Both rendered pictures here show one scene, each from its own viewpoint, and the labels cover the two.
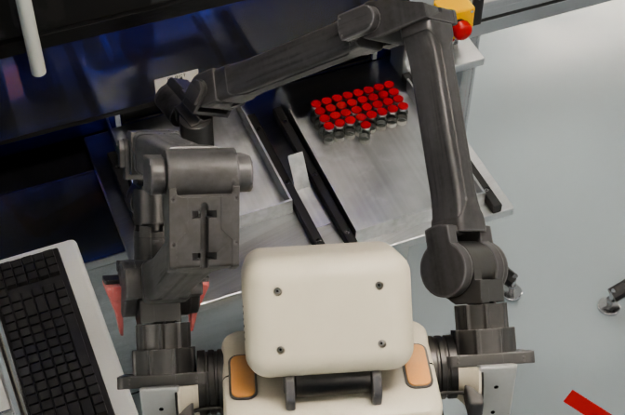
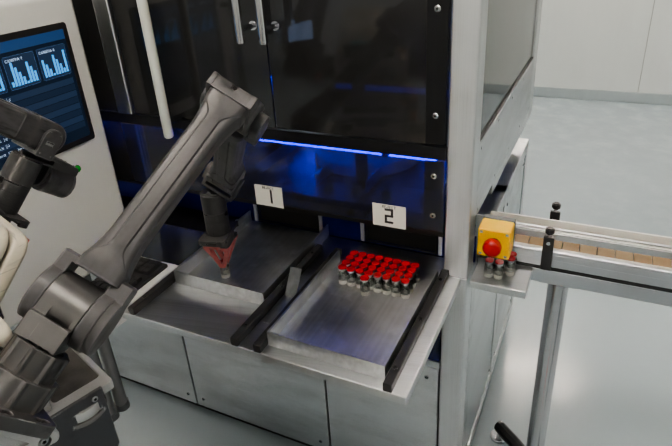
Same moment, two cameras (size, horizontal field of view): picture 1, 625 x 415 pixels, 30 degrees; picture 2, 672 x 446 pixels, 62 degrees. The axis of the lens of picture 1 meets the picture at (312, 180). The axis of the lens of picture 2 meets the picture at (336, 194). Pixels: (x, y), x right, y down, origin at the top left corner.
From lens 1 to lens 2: 1.50 m
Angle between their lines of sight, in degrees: 44
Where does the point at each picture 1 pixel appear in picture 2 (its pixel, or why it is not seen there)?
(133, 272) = not seen: outside the picture
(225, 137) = (294, 250)
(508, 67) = not seen: outside the picture
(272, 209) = (248, 293)
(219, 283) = (172, 315)
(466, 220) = (89, 257)
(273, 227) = (243, 306)
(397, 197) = (334, 336)
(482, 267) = (56, 305)
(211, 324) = (301, 406)
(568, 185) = not seen: outside the picture
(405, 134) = (396, 304)
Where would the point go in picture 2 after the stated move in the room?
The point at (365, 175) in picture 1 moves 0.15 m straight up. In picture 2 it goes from (335, 311) to (331, 254)
